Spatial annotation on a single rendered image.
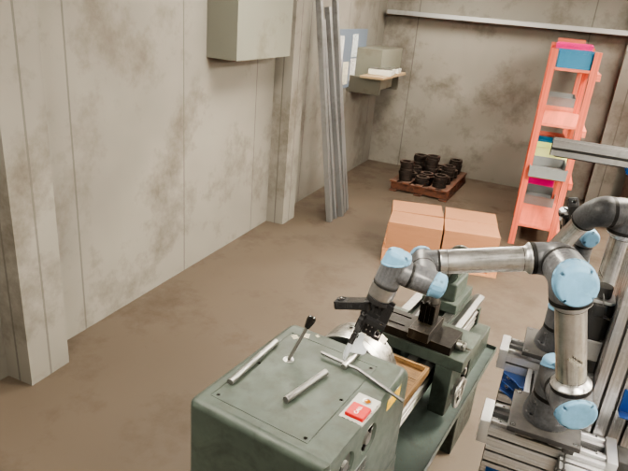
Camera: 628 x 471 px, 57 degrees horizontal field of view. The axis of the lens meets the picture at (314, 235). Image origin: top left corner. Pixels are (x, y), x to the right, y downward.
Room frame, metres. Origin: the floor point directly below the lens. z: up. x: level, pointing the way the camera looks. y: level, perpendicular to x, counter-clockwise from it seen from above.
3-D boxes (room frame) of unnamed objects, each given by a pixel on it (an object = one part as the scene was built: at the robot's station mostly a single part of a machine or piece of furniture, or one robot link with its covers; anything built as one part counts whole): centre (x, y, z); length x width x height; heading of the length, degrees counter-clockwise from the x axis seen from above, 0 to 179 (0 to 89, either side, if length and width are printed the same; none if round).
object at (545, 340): (2.03, -1.01, 1.21); 0.15 x 0.15 x 0.10
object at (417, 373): (2.14, -0.34, 0.89); 0.36 x 0.30 x 0.04; 61
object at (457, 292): (2.94, -0.79, 1.01); 0.30 x 0.20 x 0.29; 151
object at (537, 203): (7.11, -2.84, 1.11); 2.37 x 0.63 x 2.21; 158
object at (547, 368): (1.56, -0.82, 1.33); 0.13 x 0.12 x 0.14; 176
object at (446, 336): (2.43, -0.53, 0.95); 0.43 x 0.18 x 0.04; 61
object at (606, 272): (2.03, -1.15, 1.54); 0.15 x 0.12 x 0.55; 89
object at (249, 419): (1.53, -0.02, 1.06); 0.59 x 0.48 x 0.39; 151
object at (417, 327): (2.38, -0.57, 1.00); 0.20 x 0.10 x 0.05; 151
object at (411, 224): (5.62, -1.33, 0.21); 1.22 x 0.88 x 0.42; 75
